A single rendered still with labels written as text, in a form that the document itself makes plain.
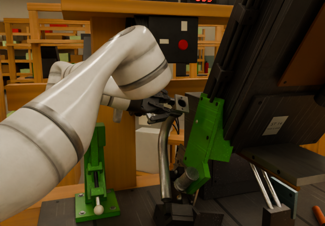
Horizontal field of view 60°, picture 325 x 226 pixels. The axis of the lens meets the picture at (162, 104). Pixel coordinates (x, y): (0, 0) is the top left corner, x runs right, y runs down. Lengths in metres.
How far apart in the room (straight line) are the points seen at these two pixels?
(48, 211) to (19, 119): 0.70
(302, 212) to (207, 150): 0.42
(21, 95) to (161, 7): 0.57
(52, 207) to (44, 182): 0.70
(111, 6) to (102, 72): 0.52
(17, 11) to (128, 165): 10.44
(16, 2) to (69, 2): 10.48
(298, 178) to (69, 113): 0.49
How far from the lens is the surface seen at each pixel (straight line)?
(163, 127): 0.86
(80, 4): 0.87
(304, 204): 1.08
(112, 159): 1.06
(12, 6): 11.36
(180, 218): 0.77
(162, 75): 0.44
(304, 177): 0.68
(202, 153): 0.74
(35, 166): 0.30
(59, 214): 0.97
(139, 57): 0.42
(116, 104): 0.73
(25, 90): 1.09
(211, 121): 0.73
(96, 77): 0.36
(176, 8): 0.93
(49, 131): 0.31
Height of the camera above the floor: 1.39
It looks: 11 degrees down
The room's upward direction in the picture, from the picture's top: straight up
